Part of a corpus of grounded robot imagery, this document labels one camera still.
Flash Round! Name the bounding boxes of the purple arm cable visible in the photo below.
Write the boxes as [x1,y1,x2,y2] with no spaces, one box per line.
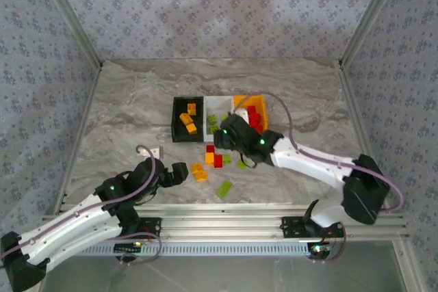
[0,144,162,266]
[234,92,404,264]

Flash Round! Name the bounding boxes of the aluminium frame post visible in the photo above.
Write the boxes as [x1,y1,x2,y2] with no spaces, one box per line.
[34,0,104,68]
[338,0,408,67]

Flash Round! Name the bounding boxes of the grey slotted cable duct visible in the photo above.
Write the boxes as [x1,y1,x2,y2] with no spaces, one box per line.
[77,241,311,258]

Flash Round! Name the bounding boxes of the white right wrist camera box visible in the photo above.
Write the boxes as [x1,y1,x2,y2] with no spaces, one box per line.
[233,108,250,124]

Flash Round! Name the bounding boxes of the white plastic bin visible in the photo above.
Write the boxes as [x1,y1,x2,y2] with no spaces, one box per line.
[203,95,237,143]

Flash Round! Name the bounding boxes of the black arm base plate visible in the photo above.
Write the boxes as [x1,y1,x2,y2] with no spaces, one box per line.
[129,217,162,238]
[280,216,344,238]

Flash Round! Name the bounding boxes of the yellow plastic bin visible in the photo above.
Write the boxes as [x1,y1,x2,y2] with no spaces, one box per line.
[232,94,270,135]

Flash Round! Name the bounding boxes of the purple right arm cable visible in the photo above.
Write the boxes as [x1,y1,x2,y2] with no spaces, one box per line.
[234,92,404,264]

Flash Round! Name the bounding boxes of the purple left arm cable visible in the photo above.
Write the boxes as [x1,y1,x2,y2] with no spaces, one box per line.
[0,144,162,266]

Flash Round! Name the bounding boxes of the small circuit board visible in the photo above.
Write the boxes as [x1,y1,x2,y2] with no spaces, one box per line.
[307,242,332,259]
[114,242,143,254]

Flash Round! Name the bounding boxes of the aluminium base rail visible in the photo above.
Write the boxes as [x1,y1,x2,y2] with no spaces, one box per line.
[40,202,411,241]

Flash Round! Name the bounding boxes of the black plastic bin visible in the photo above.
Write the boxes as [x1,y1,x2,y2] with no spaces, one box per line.
[170,96,206,144]

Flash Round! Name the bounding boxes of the long green lego brick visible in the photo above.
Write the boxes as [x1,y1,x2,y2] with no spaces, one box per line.
[216,180,233,199]

